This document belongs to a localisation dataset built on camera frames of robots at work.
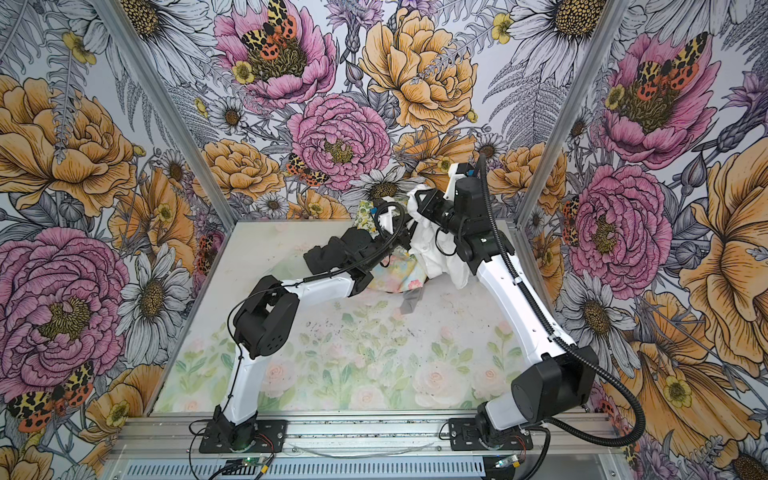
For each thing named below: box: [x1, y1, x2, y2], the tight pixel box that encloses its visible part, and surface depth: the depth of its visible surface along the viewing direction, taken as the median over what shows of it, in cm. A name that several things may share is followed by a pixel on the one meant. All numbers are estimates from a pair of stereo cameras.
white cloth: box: [406, 184, 469, 289], surface depth 85 cm
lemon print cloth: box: [356, 200, 380, 239], surface depth 111 cm
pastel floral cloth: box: [367, 247, 427, 293], surface depth 98 cm
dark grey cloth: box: [303, 227, 374, 275], surface depth 112 cm
